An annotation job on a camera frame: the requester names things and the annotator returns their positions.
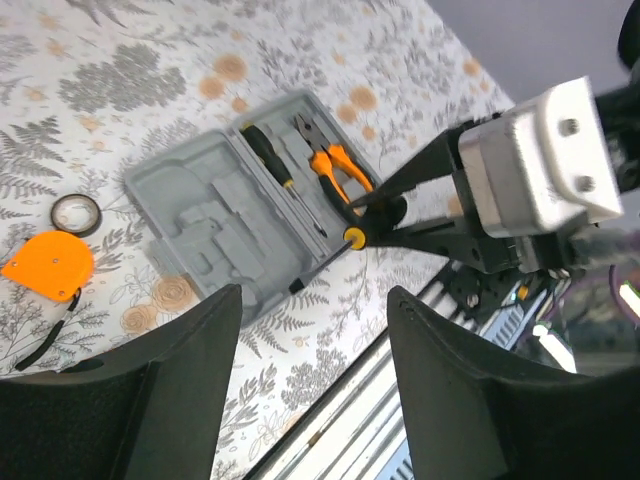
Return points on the orange tape measure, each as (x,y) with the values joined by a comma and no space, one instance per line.
(57,266)

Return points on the long yellow black screwdriver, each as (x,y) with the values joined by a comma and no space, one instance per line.
(264,149)

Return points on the black tape roll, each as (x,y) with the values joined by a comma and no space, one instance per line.
(76,214)

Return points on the short yellow black screwdriver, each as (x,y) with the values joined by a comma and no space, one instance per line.
(377,220)

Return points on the orange black pliers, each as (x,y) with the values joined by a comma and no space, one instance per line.
(328,157)

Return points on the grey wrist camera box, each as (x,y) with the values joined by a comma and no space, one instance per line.
(540,164)

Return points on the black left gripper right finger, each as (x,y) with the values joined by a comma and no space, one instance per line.
(473,410)

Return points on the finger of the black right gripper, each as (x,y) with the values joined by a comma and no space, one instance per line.
(437,236)
(439,158)

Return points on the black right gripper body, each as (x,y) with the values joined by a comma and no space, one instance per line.
(618,112)

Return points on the grey plastic tool case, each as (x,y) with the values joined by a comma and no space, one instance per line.
(219,217)

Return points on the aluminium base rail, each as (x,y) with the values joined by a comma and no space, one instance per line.
(356,429)

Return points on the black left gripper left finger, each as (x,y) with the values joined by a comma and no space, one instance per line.
(149,409)

